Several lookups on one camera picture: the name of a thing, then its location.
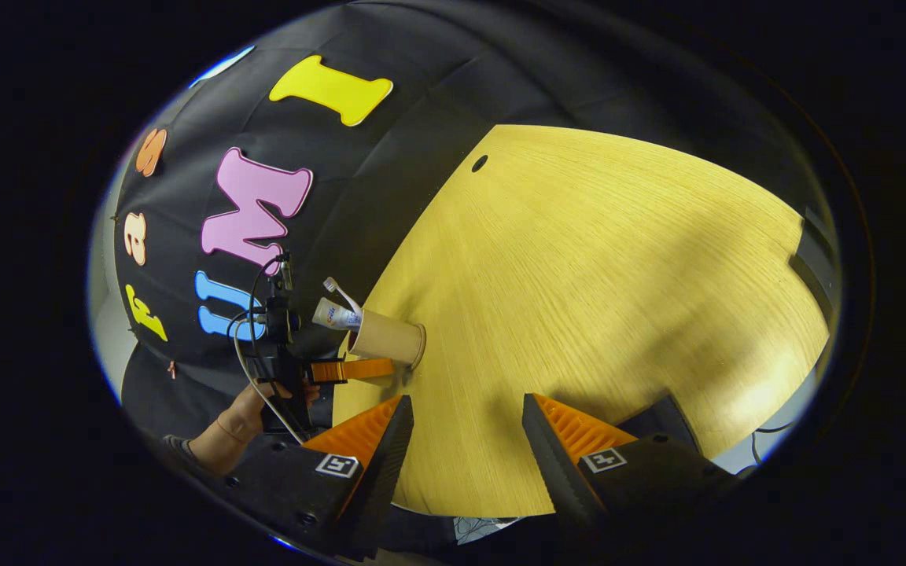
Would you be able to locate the white cable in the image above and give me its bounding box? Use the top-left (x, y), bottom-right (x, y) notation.
top-left (233, 317), bottom-right (306, 446)

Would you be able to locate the white toothbrush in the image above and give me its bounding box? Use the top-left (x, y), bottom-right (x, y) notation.
top-left (322, 276), bottom-right (363, 315)

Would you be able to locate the beige cup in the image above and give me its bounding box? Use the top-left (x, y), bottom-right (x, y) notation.
top-left (347, 308), bottom-right (425, 367)

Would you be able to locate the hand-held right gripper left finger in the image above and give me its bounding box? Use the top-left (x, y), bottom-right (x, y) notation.
top-left (221, 395), bottom-right (416, 560)

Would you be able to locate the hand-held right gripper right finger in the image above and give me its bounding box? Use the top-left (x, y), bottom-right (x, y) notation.
top-left (521, 393), bottom-right (737, 529)

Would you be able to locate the wooden desktop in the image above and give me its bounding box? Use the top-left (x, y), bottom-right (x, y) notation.
top-left (331, 124), bottom-right (831, 520)

